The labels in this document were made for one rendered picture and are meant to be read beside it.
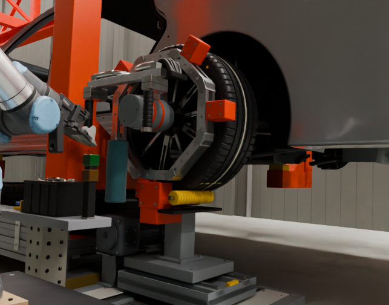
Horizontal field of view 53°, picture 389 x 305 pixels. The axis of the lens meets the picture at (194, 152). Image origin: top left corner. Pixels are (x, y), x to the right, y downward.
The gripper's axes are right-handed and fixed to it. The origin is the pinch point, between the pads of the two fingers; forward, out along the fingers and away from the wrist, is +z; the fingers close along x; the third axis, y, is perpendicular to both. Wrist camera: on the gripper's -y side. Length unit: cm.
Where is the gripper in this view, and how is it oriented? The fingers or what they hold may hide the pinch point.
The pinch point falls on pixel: (92, 146)
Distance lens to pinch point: 136.0
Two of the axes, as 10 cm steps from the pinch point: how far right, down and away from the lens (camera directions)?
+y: 2.7, -8.7, 4.1
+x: -8.3, 0.1, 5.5
